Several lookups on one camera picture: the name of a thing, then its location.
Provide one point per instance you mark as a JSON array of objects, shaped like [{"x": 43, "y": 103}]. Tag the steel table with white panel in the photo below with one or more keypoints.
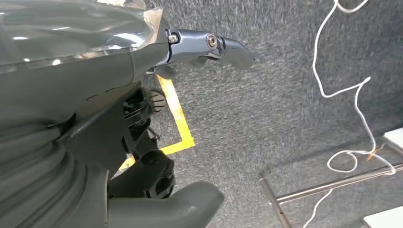
[{"x": 387, "y": 218}]

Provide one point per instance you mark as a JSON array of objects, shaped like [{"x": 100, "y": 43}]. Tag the stainless steel workbench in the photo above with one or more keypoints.
[{"x": 330, "y": 185}]

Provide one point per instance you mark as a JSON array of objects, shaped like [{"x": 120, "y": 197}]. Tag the black robot foot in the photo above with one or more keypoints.
[{"x": 141, "y": 176}]

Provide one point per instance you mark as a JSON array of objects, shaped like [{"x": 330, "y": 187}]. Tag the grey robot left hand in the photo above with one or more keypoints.
[{"x": 63, "y": 63}]

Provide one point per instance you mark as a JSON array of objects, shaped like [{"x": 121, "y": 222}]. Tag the yellow floor tape square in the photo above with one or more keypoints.
[{"x": 179, "y": 119}]

